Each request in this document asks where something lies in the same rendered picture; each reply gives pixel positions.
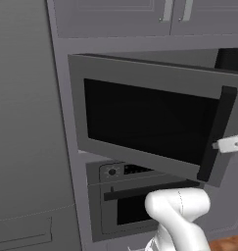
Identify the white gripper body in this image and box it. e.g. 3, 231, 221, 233
217, 133, 238, 155

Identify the grey fridge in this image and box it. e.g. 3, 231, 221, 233
0, 0, 83, 251

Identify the grey oven door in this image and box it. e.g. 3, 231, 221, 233
87, 178, 206, 243

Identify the grey microwave door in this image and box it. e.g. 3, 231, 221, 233
68, 53, 238, 188

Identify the grey tall cabinet frame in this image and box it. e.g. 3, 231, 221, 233
46, 0, 238, 251

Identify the silver cupboard handle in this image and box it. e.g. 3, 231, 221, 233
180, 0, 195, 24

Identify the grey built-in oven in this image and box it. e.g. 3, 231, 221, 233
85, 159, 207, 243

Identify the grey cupboard door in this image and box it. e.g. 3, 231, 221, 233
170, 0, 238, 36
52, 0, 172, 39

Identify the black oven door handle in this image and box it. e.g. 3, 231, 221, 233
103, 178, 202, 202

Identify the black microwave door handle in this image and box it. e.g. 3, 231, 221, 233
196, 84, 238, 183

